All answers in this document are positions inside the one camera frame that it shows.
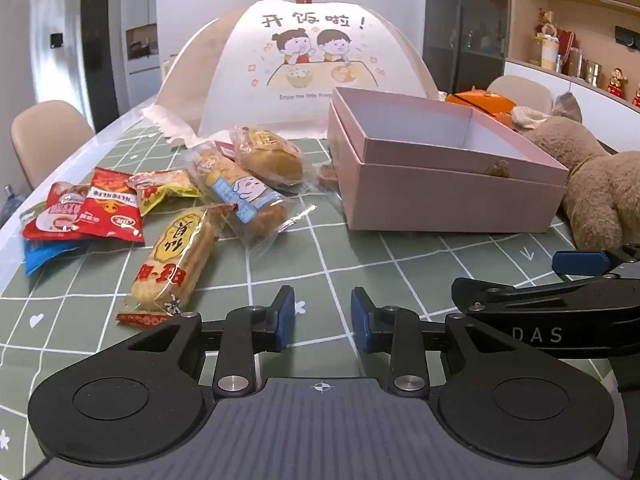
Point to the small brown snack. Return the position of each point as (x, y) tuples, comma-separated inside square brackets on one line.
[(329, 175)]

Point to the yellow cup with figurine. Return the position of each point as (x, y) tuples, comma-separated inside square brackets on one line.
[(550, 52)]

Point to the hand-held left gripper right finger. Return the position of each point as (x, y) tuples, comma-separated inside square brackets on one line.
[(359, 320)]

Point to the wooden wall shelf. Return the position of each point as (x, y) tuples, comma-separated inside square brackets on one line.
[(590, 15)]

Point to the orange paper bag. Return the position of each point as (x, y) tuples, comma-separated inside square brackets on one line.
[(480, 102)]

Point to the brown plush toy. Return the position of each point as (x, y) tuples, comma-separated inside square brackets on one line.
[(600, 185)]

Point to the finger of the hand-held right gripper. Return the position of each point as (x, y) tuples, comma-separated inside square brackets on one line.
[(580, 262), (500, 295)]

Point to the blue label bread packet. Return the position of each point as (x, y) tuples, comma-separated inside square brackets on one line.
[(240, 190)]

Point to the green grid tablecloth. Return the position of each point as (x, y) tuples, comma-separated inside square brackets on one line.
[(400, 270)]

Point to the red yellow snack packet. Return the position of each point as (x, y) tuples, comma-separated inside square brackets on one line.
[(165, 187)]

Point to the black wall switch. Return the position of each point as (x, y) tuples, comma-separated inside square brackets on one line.
[(56, 40)]

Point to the black wall panel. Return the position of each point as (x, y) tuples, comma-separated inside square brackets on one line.
[(627, 36)]

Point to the red gold figurine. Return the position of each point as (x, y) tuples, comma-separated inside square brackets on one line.
[(636, 97), (618, 82)]

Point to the dark glass cabinet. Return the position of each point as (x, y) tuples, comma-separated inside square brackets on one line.
[(465, 20)]

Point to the red chili snack packet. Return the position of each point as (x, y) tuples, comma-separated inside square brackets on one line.
[(107, 210)]

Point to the dark door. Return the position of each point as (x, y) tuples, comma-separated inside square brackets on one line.
[(100, 55)]

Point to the blue snack packet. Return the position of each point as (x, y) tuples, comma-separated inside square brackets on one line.
[(42, 255)]

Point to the small red snack packet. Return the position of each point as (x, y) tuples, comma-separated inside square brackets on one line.
[(226, 149)]

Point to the golden cake packet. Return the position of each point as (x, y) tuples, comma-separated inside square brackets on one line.
[(270, 157)]

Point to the red white snack packet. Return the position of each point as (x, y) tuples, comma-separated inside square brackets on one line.
[(57, 207)]

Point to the pink cardboard box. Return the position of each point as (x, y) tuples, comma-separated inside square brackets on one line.
[(440, 195)]

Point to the white tall cabinet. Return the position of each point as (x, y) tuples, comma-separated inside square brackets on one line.
[(142, 35)]

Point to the yellow rice cracker pack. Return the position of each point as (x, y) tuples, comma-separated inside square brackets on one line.
[(170, 260)]

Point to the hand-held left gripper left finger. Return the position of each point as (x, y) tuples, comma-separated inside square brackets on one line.
[(286, 317)]

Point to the cartoon print mesh food cover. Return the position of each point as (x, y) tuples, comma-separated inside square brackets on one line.
[(310, 60)]

